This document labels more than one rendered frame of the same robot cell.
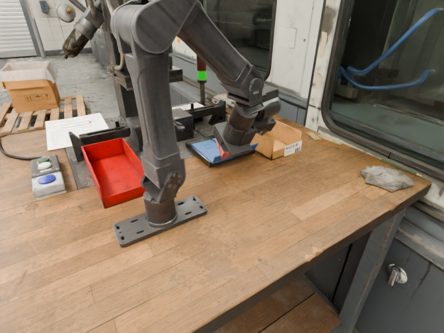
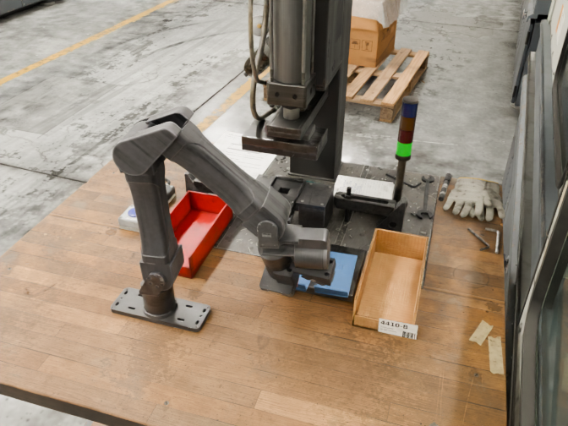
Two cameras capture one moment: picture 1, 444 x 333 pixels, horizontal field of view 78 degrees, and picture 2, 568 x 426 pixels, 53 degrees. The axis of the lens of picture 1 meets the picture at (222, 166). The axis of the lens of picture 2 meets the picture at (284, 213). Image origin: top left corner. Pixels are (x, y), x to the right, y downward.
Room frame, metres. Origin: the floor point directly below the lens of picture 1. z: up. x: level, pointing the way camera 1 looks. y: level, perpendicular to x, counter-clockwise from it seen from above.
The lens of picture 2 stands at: (0.10, -0.68, 1.73)
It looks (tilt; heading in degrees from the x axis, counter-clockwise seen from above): 34 degrees down; 49
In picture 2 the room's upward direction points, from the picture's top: straight up
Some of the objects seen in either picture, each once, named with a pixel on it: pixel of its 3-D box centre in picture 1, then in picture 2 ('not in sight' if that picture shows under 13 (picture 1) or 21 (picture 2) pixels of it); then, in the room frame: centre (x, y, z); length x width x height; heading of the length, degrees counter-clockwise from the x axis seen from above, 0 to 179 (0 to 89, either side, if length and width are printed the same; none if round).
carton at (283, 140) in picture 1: (261, 133); (394, 281); (0.87, -0.14, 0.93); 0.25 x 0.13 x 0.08; 32
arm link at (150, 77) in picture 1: (154, 110); (153, 211); (0.47, 0.12, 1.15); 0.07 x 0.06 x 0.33; 39
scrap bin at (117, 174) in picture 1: (114, 168); (189, 231); (0.64, 0.29, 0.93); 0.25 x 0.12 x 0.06; 32
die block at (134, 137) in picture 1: (160, 129); (290, 205); (0.88, 0.21, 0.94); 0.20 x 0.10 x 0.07; 122
